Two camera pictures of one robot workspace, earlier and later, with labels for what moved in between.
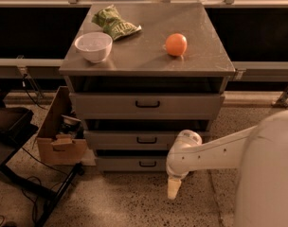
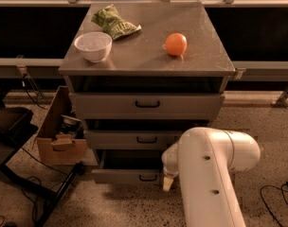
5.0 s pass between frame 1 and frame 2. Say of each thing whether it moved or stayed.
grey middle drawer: stayed
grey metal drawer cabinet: stayed
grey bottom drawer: moved
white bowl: stayed
